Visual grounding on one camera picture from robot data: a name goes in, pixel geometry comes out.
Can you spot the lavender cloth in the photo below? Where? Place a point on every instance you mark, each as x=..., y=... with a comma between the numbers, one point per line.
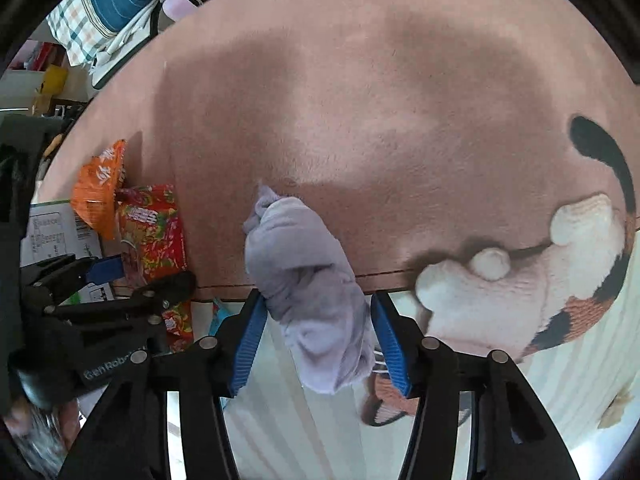
x=301, y=270

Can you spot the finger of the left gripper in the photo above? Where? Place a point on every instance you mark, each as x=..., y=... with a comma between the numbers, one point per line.
x=69, y=268
x=152, y=299

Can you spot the orange snack bag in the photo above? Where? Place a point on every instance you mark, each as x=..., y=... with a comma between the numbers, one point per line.
x=93, y=196

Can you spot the white frame chair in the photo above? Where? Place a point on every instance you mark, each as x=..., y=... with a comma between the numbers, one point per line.
x=141, y=30

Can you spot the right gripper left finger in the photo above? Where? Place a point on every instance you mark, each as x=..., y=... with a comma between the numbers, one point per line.
x=125, y=436

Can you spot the cardboard box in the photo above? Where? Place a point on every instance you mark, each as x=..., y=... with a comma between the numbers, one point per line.
x=54, y=230

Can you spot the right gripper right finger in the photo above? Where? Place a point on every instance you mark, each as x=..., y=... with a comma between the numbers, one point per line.
x=512, y=434

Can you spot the red snack bag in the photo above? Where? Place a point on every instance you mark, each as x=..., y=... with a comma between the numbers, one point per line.
x=150, y=233

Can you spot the pink cat rug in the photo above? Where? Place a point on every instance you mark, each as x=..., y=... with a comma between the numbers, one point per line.
x=475, y=153

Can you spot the plaid blue pillow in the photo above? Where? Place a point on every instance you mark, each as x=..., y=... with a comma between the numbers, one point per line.
x=91, y=31

